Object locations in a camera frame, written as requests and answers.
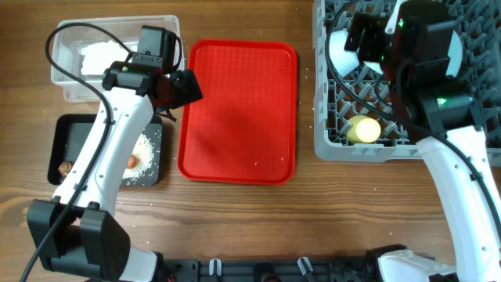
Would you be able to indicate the white napkin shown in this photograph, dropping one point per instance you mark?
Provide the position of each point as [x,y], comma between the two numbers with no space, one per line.
[99,56]

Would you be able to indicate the orange carrot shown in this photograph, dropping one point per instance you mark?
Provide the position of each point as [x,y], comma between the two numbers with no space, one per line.
[132,162]

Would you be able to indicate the yellow plastic cup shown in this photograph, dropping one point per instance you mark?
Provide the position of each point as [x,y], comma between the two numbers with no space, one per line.
[363,129]

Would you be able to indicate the light blue plate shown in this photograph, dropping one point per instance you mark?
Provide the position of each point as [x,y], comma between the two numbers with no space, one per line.
[455,54]

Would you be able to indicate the light blue bowl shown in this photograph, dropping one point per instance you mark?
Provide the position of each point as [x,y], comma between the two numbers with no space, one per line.
[343,61]

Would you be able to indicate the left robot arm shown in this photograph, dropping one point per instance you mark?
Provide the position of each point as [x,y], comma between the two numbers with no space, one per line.
[75,232]

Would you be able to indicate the grey dishwasher rack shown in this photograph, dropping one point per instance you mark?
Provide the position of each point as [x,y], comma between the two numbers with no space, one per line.
[338,98]

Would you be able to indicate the black waste tray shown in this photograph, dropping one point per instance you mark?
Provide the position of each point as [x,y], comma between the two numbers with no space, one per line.
[71,132]

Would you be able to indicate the white rice pile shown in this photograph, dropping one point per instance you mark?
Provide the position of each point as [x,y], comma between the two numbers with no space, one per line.
[143,150]

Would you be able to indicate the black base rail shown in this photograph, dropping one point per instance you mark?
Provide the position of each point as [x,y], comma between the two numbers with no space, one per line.
[300,269]

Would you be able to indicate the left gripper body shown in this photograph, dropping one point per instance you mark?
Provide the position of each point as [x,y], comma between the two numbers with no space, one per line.
[184,92]

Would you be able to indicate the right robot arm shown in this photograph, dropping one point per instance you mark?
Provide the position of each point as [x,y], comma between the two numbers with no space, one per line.
[420,54]

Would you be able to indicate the red plastic tray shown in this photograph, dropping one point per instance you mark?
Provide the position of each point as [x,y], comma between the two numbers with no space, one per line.
[244,128]

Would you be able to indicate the clear plastic bin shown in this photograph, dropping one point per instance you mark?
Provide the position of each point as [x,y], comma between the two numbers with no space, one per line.
[68,42]

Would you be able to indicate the brown food scrap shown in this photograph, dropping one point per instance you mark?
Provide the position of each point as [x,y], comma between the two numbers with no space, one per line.
[65,168]

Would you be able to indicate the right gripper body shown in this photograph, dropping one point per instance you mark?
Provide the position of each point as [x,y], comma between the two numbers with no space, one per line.
[372,44]

